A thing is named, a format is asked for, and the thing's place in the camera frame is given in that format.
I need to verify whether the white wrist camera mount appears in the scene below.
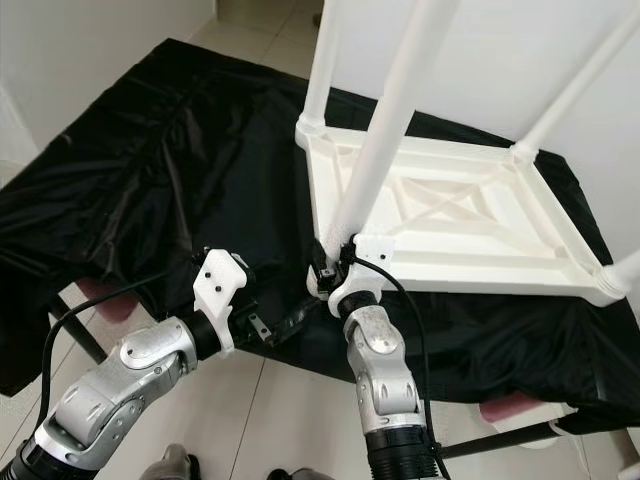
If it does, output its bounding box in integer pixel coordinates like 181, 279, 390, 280
192, 248, 251, 356
328, 235, 399, 319

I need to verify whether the black tablecloth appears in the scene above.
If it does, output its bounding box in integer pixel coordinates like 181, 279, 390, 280
0, 38, 640, 416

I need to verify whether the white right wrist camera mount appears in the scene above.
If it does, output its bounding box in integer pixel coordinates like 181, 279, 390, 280
328, 235, 399, 319

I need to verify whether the grey robot foot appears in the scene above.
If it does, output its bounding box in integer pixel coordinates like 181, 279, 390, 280
155, 445, 201, 480
265, 468, 321, 480

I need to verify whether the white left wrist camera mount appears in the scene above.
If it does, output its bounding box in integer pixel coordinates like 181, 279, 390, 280
192, 248, 251, 356

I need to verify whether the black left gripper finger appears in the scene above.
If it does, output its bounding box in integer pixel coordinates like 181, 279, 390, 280
265, 295, 321, 341

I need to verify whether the grey left robot foot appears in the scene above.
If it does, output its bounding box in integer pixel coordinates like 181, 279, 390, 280
155, 445, 201, 480

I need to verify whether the white plastic table leg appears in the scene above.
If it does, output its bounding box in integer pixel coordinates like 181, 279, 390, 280
308, 0, 461, 299
300, 0, 346, 131
510, 10, 640, 163
595, 248, 640, 306

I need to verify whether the grey right robot foot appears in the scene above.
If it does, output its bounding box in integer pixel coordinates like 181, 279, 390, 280
265, 468, 321, 480

